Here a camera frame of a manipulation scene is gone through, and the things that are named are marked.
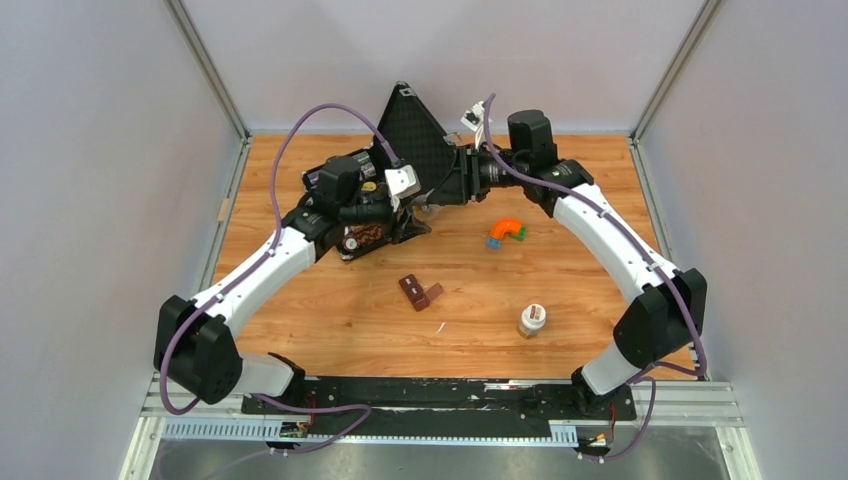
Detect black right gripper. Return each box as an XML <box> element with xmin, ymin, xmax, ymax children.
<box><xmin>428</xmin><ymin>143</ymin><xmax>527</xmax><ymax>206</ymax></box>

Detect brown pill organizer strip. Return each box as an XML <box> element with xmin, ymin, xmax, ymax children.
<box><xmin>398</xmin><ymin>274</ymin><xmax>444</xmax><ymax>312</ymax></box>

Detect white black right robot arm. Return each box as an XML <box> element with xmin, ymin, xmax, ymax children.
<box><xmin>423</xmin><ymin>103</ymin><xmax>707</xmax><ymax>418</ymax></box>

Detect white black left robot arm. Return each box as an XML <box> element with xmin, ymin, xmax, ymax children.
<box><xmin>153</xmin><ymin>156</ymin><xmax>421</xmax><ymax>413</ymax></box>

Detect black poker chip case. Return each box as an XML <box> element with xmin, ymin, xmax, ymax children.
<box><xmin>335</xmin><ymin>81</ymin><xmax>457</xmax><ymax>262</ymax></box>

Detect orange curved toy block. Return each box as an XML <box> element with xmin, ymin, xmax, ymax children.
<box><xmin>489</xmin><ymin>218</ymin><xmax>523</xmax><ymax>240</ymax></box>

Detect green toy block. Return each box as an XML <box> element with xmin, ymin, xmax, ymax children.
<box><xmin>510</xmin><ymin>226</ymin><xmax>527</xmax><ymax>241</ymax></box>

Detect amber pill jar white lid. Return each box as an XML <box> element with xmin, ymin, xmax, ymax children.
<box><xmin>517</xmin><ymin>303</ymin><xmax>547</xmax><ymax>339</ymax></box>

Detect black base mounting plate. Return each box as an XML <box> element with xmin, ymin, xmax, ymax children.
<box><xmin>283</xmin><ymin>376</ymin><xmax>637</xmax><ymax>438</ymax></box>

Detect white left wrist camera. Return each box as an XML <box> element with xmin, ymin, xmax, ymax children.
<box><xmin>384</xmin><ymin>165</ymin><xmax>421</xmax><ymax>199</ymax></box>

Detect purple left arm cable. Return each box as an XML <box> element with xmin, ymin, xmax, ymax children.
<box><xmin>158</xmin><ymin>102</ymin><xmax>405</xmax><ymax>458</ymax></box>

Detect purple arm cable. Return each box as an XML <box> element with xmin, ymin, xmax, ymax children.
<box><xmin>158</xmin><ymin>102</ymin><xmax>405</xmax><ymax>458</ymax></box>
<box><xmin>482</xmin><ymin>92</ymin><xmax>709</xmax><ymax>463</ymax></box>

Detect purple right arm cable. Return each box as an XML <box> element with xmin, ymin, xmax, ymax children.
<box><xmin>482</xmin><ymin>92</ymin><xmax>709</xmax><ymax>463</ymax></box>

